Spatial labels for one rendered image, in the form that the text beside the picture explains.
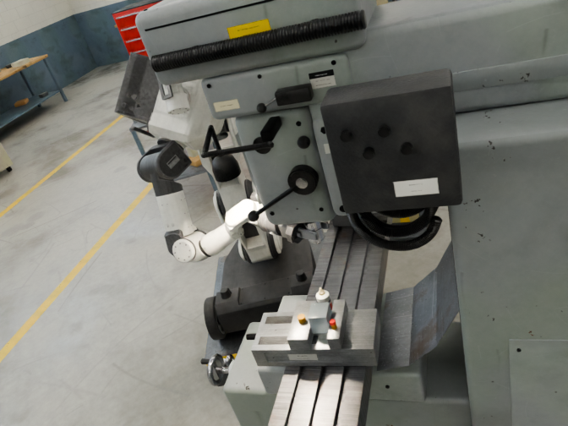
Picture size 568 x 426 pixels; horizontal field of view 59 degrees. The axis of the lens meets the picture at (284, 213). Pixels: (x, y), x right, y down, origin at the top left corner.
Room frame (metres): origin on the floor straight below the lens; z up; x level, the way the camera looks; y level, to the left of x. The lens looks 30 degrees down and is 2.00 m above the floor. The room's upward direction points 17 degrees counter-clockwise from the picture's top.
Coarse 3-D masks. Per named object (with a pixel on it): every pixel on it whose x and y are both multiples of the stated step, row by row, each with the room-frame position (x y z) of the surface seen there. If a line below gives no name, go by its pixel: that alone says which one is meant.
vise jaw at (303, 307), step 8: (304, 304) 1.11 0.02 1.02; (296, 312) 1.09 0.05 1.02; (304, 312) 1.08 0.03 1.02; (296, 320) 1.06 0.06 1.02; (296, 328) 1.03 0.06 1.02; (304, 328) 1.02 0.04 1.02; (288, 336) 1.01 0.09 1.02; (296, 336) 1.00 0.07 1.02; (304, 336) 0.99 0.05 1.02; (312, 336) 1.01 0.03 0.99; (288, 344) 1.00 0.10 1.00; (296, 344) 0.99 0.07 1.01; (304, 344) 0.98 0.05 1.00
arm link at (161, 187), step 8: (144, 160) 1.54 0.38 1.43; (152, 160) 1.49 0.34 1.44; (144, 168) 1.52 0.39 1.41; (152, 168) 1.48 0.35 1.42; (144, 176) 1.53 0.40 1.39; (152, 176) 1.48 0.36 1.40; (160, 176) 1.46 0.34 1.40; (152, 184) 1.48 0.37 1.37; (160, 184) 1.46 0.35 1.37; (168, 184) 1.45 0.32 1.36; (176, 184) 1.46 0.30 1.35; (160, 192) 1.45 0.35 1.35; (168, 192) 1.44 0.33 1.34; (176, 192) 1.45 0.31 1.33
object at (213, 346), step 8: (312, 248) 2.25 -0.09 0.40; (320, 248) 2.22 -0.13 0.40; (224, 256) 2.44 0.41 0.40; (216, 272) 2.30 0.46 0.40; (216, 280) 2.23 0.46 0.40; (216, 288) 2.16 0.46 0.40; (208, 336) 1.81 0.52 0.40; (232, 336) 1.76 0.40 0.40; (240, 336) 1.75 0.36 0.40; (208, 344) 1.76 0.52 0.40; (216, 344) 1.75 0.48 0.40; (224, 344) 1.73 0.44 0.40; (232, 344) 1.71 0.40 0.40; (240, 344) 1.70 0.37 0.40; (208, 352) 1.71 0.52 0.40; (216, 352) 1.69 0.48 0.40; (224, 352) 1.68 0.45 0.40; (232, 352) 1.66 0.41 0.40; (224, 376) 1.67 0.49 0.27; (224, 384) 1.67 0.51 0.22
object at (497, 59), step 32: (416, 0) 1.08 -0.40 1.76; (448, 0) 1.00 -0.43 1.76; (480, 0) 0.92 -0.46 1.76; (512, 0) 0.87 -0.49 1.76; (544, 0) 0.84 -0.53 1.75; (384, 32) 0.95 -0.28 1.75; (416, 32) 0.93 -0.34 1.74; (448, 32) 0.90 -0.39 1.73; (480, 32) 0.88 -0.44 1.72; (512, 32) 0.86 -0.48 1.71; (544, 32) 0.84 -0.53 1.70; (352, 64) 0.98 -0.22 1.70; (384, 64) 0.95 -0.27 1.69; (416, 64) 0.93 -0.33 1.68; (448, 64) 0.91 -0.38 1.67; (480, 64) 0.88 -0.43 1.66; (512, 64) 0.86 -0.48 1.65; (544, 64) 0.84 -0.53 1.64; (480, 96) 0.88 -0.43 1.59; (512, 96) 0.86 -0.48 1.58; (544, 96) 0.84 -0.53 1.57
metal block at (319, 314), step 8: (312, 304) 1.07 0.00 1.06; (320, 304) 1.06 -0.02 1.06; (328, 304) 1.05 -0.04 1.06; (312, 312) 1.04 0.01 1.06; (320, 312) 1.03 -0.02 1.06; (328, 312) 1.03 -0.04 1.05; (312, 320) 1.02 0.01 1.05; (320, 320) 1.01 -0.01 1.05; (328, 320) 1.01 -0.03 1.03; (312, 328) 1.02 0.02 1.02; (320, 328) 1.01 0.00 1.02; (328, 328) 1.00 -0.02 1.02
